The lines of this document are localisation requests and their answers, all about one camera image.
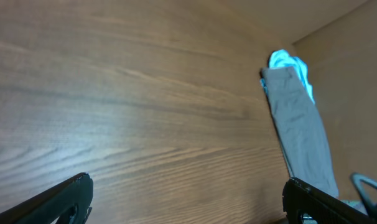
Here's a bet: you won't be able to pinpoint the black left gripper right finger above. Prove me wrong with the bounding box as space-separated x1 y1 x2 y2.
282 177 377 224

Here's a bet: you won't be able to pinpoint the light blue garment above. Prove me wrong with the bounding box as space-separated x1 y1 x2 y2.
260 49 315 107

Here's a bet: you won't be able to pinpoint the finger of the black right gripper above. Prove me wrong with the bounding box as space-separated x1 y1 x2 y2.
350 172 377 222

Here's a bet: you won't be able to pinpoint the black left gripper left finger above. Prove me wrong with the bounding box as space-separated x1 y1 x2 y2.
0 172 93 224

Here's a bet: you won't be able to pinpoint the grey shorts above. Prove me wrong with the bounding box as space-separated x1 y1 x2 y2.
260 66 340 199

